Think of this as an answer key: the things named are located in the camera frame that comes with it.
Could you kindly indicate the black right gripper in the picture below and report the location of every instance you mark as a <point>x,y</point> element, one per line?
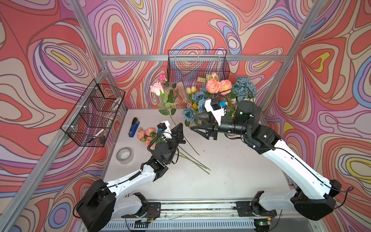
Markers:
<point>212,128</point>

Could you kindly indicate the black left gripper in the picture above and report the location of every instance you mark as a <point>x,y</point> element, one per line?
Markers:
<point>177,137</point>

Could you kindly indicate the pale pink rose stem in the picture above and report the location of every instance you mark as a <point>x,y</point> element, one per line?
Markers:
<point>167,98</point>

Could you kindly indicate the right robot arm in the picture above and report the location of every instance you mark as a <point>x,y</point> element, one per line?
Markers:
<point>314,195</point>

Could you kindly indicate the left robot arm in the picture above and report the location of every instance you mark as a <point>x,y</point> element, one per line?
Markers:
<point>118,198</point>

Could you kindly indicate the blue rose bouquet right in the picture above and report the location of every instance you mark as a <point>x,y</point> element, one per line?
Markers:
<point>244,89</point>

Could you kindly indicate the blue rose bouquet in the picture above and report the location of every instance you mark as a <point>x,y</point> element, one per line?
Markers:
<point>244,89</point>
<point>196,105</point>

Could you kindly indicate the blue stapler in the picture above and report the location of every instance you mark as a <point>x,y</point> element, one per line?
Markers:
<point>134,127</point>

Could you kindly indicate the white tape roll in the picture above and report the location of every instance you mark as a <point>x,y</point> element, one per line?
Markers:
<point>124,156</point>

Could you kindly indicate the pink rose bunch centre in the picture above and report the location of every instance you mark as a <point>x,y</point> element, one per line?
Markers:
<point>214,85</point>

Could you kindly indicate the blue rose bouquet left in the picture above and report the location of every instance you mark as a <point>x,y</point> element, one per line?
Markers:
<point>196,105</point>

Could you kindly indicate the yellow sponge in basket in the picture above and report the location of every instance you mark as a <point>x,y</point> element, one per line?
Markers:
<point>205,79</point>

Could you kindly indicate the magenta rosebud stem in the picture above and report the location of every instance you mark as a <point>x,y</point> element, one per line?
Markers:
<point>163,79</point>

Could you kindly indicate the black wire basket back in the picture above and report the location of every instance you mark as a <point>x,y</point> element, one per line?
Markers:
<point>186,65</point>

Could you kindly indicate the black wire basket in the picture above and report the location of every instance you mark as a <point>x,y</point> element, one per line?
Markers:
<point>186,65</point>
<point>96,110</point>

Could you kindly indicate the black wire basket left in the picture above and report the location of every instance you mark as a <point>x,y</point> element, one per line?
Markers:
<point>96,110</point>

